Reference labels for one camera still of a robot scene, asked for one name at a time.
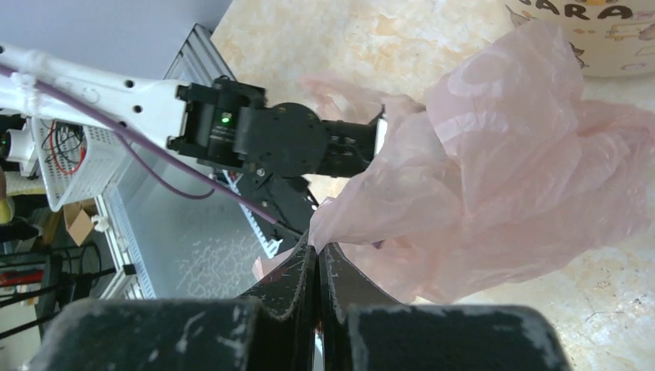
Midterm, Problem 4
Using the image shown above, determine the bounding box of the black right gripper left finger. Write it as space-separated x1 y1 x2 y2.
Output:
239 245 317 370

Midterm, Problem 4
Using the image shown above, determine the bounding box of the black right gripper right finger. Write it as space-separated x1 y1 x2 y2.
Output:
317 243 399 370

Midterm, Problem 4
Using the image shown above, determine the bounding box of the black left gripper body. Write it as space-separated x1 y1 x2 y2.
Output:
319 111 385 178

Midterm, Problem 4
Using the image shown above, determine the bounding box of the pink plastic trash bag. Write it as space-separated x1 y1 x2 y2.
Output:
253 19 655 305

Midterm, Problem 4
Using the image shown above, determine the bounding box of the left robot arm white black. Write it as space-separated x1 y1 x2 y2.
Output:
1 43 387 178

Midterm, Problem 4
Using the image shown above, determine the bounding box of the cream capybara trash bin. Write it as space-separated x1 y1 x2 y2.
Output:
504 0 654 77

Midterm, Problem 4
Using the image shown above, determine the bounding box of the small cardboard box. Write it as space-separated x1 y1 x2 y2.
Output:
63 199 99 247

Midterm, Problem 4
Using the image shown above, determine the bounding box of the white perforated plastic basket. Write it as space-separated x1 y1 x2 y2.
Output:
29 118 126 211

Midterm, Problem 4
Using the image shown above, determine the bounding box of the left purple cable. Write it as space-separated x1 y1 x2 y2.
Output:
0 63 280 226

